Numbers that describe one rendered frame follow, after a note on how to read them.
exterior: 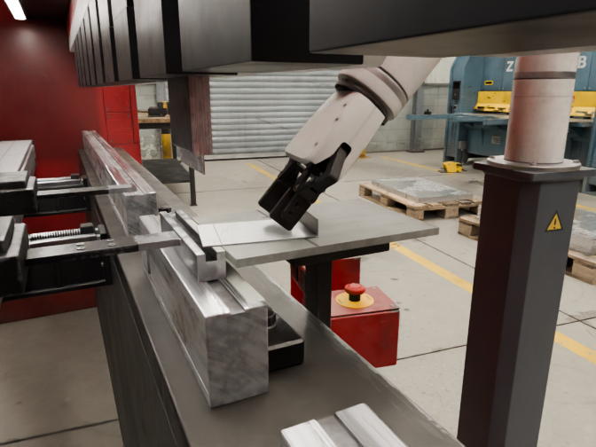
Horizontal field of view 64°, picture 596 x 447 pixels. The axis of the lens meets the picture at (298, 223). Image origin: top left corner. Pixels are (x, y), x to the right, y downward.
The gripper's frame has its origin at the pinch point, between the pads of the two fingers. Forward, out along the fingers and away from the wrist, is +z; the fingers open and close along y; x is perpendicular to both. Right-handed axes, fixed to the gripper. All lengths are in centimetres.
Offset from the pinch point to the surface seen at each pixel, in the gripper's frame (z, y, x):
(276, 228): 2.6, -0.1, 1.3
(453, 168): -182, -545, 368
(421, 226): -8.5, 3.5, 14.9
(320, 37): -6.3, 36.7, -15.7
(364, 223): -4.5, 0.4, 10.1
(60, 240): 36, -54, -15
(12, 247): 18.0, 5.9, -20.3
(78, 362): 114, -153, 25
